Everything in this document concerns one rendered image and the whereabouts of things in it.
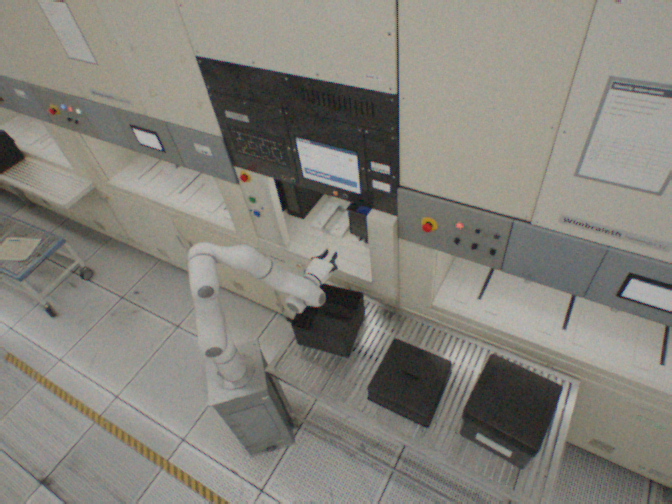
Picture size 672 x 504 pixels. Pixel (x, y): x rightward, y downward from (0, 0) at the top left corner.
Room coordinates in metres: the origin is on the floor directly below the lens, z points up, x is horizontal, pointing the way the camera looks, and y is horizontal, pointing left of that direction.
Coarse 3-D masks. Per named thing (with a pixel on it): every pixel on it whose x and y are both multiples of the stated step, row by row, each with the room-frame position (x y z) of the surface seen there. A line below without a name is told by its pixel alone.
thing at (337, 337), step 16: (320, 288) 1.43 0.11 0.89; (336, 288) 1.39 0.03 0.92; (336, 304) 1.40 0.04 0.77; (352, 304) 1.35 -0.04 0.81; (304, 320) 1.31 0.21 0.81; (320, 320) 1.32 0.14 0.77; (336, 320) 1.30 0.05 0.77; (352, 320) 1.18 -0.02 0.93; (304, 336) 1.18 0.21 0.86; (320, 336) 1.14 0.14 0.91; (336, 336) 1.21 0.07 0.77; (352, 336) 1.15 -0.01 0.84; (336, 352) 1.11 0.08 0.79
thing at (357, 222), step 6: (354, 204) 1.77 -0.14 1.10; (348, 210) 1.72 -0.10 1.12; (354, 210) 1.77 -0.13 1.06; (348, 216) 1.72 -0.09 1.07; (354, 216) 1.70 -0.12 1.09; (360, 216) 1.68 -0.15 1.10; (366, 216) 1.66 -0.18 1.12; (354, 222) 1.70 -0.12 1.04; (360, 222) 1.68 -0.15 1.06; (366, 222) 1.66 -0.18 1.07; (354, 228) 1.70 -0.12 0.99; (360, 228) 1.68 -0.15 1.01; (366, 228) 1.66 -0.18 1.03; (354, 234) 1.71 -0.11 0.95; (360, 234) 1.68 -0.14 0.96; (366, 234) 1.66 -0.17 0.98; (360, 240) 1.69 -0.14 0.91
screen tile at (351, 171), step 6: (330, 156) 1.51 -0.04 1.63; (336, 156) 1.49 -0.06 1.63; (342, 156) 1.48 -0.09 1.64; (348, 156) 1.46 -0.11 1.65; (342, 162) 1.48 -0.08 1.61; (348, 162) 1.46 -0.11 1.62; (354, 162) 1.45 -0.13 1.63; (330, 168) 1.52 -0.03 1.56; (336, 168) 1.50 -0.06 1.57; (342, 168) 1.48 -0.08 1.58; (348, 168) 1.46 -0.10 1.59; (354, 168) 1.45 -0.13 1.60; (342, 174) 1.48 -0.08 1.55; (348, 174) 1.47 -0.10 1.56; (354, 174) 1.45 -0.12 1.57
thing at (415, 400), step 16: (400, 352) 1.01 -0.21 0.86; (416, 352) 1.00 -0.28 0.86; (384, 368) 0.95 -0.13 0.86; (400, 368) 0.94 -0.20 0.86; (416, 368) 0.92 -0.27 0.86; (432, 368) 0.91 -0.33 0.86; (448, 368) 0.90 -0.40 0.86; (384, 384) 0.88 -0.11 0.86; (400, 384) 0.86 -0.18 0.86; (416, 384) 0.85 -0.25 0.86; (432, 384) 0.84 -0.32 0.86; (384, 400) 0.82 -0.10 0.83; (400, 400) 0.79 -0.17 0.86; (416, 400) 0.78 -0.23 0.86; (432, 400) 0.77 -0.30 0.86; (416, 416) 0.73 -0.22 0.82; (432, 416) 0.74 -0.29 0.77
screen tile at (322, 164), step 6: (300, 144) 1.60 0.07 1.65; (306, 150) 1.58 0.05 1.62; (312, 150) 1.56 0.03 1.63; (318, 150) 1.54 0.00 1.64; (324, 150) 1.53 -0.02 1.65; (318, 156) 1.55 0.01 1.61; (324, 156) 1.53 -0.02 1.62; (306, 162) 1.59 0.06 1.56; (312, 162) 1.57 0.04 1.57; (318, 162) 1.55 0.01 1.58; (324, 162) 1.53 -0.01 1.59; (318, 168) 1.55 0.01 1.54; (324, 168) 1.54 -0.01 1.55
